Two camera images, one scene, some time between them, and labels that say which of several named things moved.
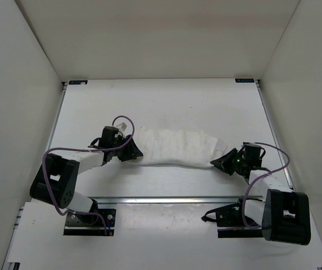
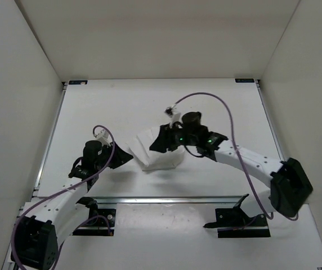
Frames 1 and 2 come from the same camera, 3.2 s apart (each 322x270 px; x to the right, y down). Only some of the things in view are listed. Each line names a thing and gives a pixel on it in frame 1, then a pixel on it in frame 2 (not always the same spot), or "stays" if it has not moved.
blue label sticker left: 77,82 stays
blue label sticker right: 245,80 stays
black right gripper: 223,163 → 165,140
